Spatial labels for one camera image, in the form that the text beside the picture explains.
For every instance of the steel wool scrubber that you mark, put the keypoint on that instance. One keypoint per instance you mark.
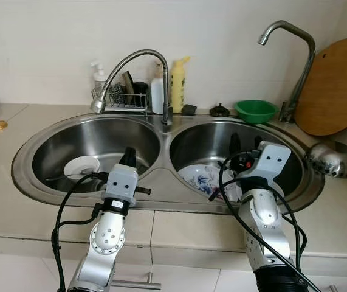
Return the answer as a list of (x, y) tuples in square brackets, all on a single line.
[(117, 92)]

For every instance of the small white bowl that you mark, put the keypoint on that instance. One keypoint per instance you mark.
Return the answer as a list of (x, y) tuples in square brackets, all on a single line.
[(81, 164)]

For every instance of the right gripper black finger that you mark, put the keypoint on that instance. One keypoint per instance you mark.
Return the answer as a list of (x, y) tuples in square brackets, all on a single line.
[(234, 143), (258, 142)]

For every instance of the small black sponge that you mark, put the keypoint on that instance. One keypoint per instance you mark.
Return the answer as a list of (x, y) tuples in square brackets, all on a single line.
[(188, 109)]

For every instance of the white kitchen cabinet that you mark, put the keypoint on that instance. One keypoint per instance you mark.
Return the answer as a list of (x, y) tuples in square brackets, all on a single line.
[(15, 277)]

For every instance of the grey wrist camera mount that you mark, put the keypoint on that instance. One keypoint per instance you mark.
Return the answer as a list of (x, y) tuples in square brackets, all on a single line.
[(121, 182), (270, 159)]

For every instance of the green plastic bowl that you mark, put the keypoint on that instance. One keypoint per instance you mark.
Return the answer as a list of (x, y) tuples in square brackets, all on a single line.
[(255, 112)]

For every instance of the stainless steel double sink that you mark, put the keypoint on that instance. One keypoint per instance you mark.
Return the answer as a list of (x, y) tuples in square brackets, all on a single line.
[(164, 176)]

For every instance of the white floral plate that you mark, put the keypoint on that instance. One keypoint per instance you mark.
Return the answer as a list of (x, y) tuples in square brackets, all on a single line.
[(200, 179)]

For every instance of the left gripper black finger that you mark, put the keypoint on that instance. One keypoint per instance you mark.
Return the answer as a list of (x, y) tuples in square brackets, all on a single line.
[(127, 152), (132, 152)]

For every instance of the yellow detergent bottle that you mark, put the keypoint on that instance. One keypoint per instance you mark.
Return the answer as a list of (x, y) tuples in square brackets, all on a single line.
[(178, 91)]

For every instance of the tall steel swivel faucet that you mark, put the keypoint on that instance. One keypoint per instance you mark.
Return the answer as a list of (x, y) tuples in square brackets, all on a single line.
[(305, 73)]

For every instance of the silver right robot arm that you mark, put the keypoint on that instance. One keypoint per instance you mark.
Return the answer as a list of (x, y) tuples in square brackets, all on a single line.
[(261, 219)]

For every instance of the clear soap pump dispenser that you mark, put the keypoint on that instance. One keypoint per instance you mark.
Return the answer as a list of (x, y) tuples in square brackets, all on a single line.
[(100, 76)]

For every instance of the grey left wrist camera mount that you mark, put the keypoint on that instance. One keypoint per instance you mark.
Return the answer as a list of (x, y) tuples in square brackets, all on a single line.
[(121, 182)]

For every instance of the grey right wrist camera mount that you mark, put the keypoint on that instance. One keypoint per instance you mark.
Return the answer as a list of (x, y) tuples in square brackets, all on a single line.
[(270, 159)]

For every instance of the black cup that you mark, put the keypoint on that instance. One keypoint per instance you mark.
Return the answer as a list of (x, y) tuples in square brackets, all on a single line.
[(140, 92)]

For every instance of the chrome flexible gooseneck faucet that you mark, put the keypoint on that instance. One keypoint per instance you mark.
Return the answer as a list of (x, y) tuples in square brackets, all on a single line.
[(166, 85)]

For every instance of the black sink stopper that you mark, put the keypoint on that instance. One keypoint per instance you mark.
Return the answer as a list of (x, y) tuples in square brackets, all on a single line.
[(219, 110)]

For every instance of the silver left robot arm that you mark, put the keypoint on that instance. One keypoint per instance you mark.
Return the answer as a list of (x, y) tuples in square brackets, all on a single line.
[(106, 240)]

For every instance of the white plastic bottle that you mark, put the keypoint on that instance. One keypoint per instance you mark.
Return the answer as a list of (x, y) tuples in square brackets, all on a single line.
[(157, 94)]

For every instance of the round wooden cutting board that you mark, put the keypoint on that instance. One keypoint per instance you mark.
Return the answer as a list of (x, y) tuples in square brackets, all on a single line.
[(337, 85)]

